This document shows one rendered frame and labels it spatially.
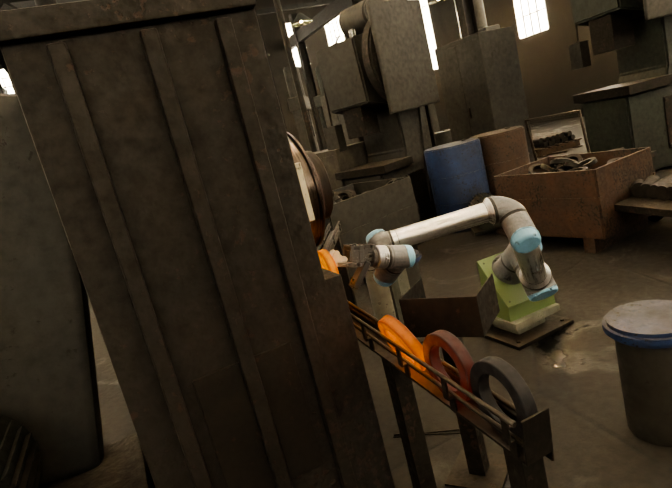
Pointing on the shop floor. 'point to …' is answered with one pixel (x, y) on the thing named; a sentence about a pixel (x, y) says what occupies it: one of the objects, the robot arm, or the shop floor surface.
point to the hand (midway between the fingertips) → (325, 264)
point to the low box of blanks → (580, 194)
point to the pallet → (547, 142)
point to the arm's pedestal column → (527, 332)
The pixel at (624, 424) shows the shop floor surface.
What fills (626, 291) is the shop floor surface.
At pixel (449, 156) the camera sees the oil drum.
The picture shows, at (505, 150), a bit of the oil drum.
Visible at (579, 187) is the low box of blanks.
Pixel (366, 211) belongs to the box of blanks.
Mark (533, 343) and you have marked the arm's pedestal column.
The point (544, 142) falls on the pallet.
